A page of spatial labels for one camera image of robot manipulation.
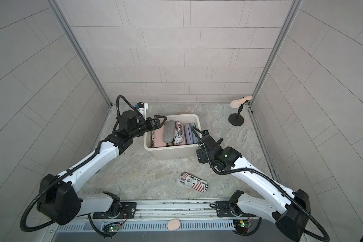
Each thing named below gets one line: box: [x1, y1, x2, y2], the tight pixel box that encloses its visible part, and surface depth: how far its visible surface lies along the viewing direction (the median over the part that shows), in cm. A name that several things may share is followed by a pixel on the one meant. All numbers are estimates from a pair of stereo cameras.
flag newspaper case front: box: [179, 171, 209, 193], surface depth 79 cm
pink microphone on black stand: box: [228, 95, 253, 127], surface depth 106 cm
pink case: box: [154, 124, 167, 148], surface depth 83 cm
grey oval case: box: [162, 119, 175, 144], surface depth 84 cm
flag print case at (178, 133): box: [173, 120, 184, 145], surface depth 84 cm
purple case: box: [184, 123, 194, 145], surface depth 86 cm
